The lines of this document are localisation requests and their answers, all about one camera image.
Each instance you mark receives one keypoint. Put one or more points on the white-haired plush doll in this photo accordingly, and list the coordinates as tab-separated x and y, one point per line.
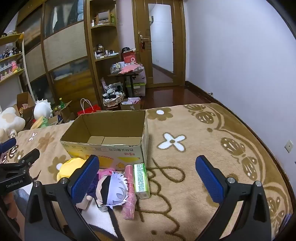
111	190

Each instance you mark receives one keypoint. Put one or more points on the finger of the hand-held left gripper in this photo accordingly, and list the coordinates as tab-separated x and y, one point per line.
7	145
31	156

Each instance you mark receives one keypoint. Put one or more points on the pink cloth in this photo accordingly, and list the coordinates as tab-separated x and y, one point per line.
129	69

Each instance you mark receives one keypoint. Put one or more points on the wall shelf with figures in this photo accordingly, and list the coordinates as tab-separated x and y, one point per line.
11	74

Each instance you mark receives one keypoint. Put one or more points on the cream plush toy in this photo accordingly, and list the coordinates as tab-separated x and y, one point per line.
11	121

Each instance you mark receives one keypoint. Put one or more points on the small dark side table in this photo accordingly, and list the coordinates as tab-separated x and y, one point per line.
128	85

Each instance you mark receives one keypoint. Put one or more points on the pink plastic packet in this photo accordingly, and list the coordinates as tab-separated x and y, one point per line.
129	204

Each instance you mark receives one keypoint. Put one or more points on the white wall socket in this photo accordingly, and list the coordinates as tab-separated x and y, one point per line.
289	146

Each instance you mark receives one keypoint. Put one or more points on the small green bottle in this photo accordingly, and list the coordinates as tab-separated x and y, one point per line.
112	19

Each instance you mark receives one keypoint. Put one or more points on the green tissue pack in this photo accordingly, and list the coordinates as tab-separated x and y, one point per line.
141	180

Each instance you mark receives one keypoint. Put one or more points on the wooden corner shelf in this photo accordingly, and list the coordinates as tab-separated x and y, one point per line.
92	69

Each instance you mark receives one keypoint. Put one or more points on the beige flower printed blanket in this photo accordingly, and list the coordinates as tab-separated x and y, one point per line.
185	173

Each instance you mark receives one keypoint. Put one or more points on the wooden door with glass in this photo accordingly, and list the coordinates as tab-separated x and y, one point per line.
142	69

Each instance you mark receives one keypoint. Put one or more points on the basket of socks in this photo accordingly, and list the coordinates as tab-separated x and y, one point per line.
113	99

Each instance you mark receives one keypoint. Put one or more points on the wooden picture frame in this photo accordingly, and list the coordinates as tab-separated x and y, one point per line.
103	16

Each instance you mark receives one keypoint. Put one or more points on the yellow plush toy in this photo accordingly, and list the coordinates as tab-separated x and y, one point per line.
69	166

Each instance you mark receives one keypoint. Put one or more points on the cardboard box with bottles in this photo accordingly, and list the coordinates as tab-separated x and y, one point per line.
64	113

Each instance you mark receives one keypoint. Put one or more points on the white storage box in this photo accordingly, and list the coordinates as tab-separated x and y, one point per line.
140	88

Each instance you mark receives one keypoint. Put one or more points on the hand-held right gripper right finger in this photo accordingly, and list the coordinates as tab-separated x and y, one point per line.
209	180

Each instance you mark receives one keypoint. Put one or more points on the white round plush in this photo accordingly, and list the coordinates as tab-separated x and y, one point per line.
42	110

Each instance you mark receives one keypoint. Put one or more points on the tall brown cardboard box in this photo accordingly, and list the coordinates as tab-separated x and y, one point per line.
23	99

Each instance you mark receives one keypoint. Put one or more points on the red box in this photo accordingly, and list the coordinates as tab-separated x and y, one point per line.
128	58

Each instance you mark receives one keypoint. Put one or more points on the red paper bag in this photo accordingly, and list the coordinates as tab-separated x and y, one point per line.
89	110

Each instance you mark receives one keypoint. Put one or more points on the green glass bottle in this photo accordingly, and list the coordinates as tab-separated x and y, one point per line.
61	103

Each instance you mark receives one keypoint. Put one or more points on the glass jar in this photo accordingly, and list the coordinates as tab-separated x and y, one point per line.
100	48

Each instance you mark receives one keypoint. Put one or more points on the green frog toy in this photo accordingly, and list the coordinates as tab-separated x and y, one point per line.
41	122

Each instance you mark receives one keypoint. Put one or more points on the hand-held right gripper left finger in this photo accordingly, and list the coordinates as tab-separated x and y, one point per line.
84	180

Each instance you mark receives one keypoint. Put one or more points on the wooden wardrobe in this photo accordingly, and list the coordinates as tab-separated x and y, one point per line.
67	46

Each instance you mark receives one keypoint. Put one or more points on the small cardboard box with packets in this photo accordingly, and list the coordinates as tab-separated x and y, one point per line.
130	106

